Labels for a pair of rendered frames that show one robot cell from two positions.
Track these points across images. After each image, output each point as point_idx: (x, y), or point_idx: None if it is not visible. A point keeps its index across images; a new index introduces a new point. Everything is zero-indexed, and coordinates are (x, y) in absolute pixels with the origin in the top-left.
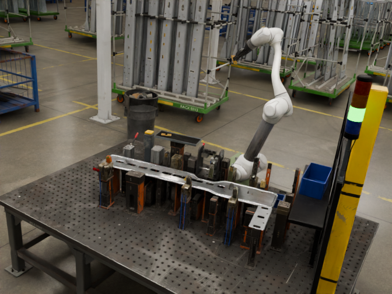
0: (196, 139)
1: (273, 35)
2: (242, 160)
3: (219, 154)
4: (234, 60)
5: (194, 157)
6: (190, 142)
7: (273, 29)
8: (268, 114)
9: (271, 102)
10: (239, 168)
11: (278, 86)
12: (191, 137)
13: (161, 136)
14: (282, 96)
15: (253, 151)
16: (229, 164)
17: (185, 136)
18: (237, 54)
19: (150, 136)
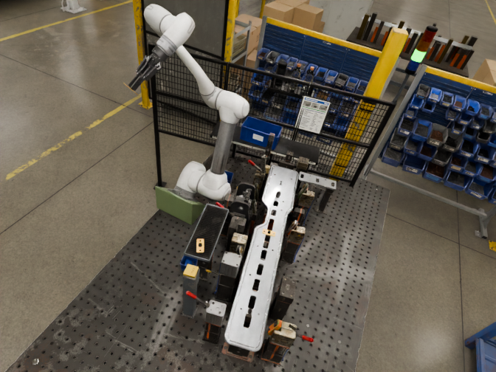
0: (209, 209)
1: None
2: (224, 177)
3: (255, 187)
4: (136, 88)
5: (235, 219)
6: (221, 215)
7: (167, 10)
8: (246, 114)
9: (243, 100)
10: (228, 185)
11: (209, 80)
12: (204, 215)
13: (207, 251)
14: (215, 89)
15: (226, 161)
16: None
17: (201, 222)
18: (151, 76)
19: (199, 269)
